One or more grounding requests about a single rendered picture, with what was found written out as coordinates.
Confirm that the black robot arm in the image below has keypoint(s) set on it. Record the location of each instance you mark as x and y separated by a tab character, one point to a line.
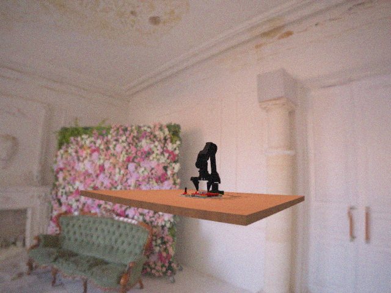
209	151

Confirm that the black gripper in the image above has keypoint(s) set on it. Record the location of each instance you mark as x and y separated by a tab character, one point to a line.
203	174

